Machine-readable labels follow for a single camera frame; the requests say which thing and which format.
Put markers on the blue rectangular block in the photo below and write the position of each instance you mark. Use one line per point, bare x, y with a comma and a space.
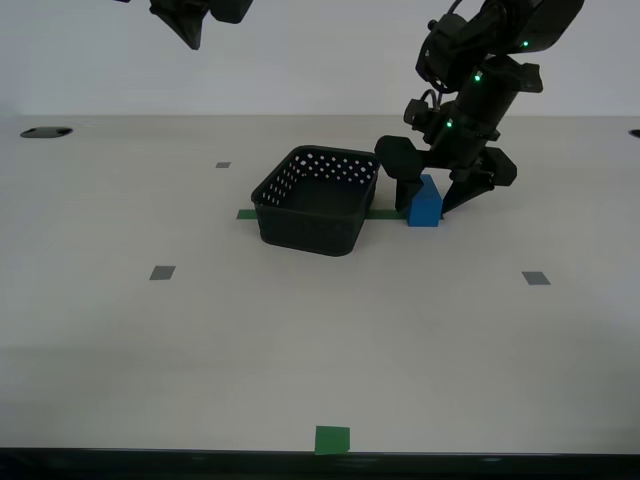
425, 212

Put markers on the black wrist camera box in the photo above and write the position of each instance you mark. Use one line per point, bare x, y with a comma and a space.
417, 114

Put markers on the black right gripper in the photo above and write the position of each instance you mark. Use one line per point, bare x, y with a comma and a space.
460, 145

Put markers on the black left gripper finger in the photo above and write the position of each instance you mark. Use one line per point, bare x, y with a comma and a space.
175, 15
230, 10

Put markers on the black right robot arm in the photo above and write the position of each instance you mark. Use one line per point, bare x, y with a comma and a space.
490, 95

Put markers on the green tape square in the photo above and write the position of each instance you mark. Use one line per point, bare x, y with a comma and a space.
332, 440

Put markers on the black perforated plastic basket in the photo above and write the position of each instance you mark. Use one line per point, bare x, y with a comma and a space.
310, 235

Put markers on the long green tape strip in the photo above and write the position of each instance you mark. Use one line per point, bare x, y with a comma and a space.
245, 215

